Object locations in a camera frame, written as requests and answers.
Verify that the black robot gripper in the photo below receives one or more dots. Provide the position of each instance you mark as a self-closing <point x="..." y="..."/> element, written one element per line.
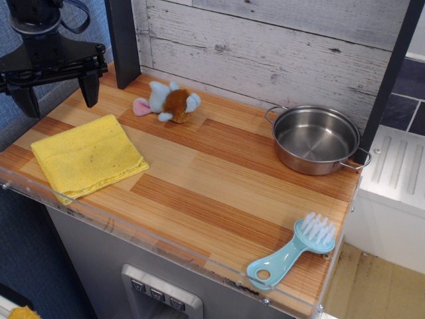
<point x="43" y="61"/>

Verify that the yellow cloth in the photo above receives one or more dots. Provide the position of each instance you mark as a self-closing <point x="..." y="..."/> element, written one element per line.
<point x="84" y="159"/>

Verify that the blue brown plush toy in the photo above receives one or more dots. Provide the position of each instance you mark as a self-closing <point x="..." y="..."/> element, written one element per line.
<point x="170" y="103"/>

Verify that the silver control panel with buttons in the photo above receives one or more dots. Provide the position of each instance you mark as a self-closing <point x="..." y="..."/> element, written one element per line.
<point x="152" y="297"/>

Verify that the yellow object bottom left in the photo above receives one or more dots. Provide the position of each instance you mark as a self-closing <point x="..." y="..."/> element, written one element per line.
<point x="23" y="313"/>

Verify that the stainless steel pot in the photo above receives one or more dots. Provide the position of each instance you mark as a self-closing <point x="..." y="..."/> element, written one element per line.
<point x="316" y="140"/>

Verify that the light blue dish brush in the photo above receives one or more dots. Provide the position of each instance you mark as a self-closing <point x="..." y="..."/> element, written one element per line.
<point x="314" y="233"/>

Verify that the clear acrylic table guard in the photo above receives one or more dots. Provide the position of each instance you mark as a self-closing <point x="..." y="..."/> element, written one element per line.
<point x="99" y="244"/>

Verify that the white ribbed cabinet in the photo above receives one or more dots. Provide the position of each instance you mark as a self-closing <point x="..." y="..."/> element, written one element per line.
<point x="387" y="219"/>

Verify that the dark grey left post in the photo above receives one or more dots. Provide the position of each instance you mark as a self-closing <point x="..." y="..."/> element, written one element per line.
<point x="123" y="40"/>

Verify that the dark grey post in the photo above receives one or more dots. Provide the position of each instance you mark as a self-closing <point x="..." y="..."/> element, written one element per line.
<point x="396" y="60"/>
<point x="123" y="40"/>

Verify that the dark grey right post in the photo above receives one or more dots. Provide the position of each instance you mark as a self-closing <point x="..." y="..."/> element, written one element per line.
<point x="396" y="60"/>

